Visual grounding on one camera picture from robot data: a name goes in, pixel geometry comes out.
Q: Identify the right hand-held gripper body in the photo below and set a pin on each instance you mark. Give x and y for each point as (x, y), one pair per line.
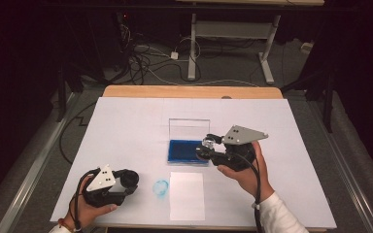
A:
(239, 152)

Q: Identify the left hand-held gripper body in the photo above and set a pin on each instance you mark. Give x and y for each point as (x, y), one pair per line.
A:
(103, 181)

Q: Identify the round stamp with clear knob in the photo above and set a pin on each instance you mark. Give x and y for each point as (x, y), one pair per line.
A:
(208, 143)

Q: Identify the blue ink pad case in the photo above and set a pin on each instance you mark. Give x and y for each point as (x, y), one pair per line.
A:
(183, 150)

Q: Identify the person's left hand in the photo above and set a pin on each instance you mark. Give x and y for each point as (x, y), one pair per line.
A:
(87, 212)

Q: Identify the small clear blue cap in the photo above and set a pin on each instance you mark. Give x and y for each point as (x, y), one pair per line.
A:
(160, 187)

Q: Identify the large white board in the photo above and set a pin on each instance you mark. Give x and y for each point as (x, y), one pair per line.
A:
(126, 136)

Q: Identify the grey table grommet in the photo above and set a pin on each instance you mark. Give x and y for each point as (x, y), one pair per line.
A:
(226, 97)

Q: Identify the white paper sheet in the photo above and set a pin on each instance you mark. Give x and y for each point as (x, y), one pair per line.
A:
(187, 197)

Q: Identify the white power adapter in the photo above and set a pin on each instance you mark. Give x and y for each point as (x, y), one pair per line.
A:
(174, 55)

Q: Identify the black stand leg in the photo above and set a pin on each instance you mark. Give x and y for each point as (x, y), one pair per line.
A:
(328, 110)
(61, 97)

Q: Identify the aluminium rail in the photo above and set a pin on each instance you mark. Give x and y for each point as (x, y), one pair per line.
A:
(35, 171)
(346, 168)

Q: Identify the white metal desk frame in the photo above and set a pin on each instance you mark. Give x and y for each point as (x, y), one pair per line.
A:
(233, 30)

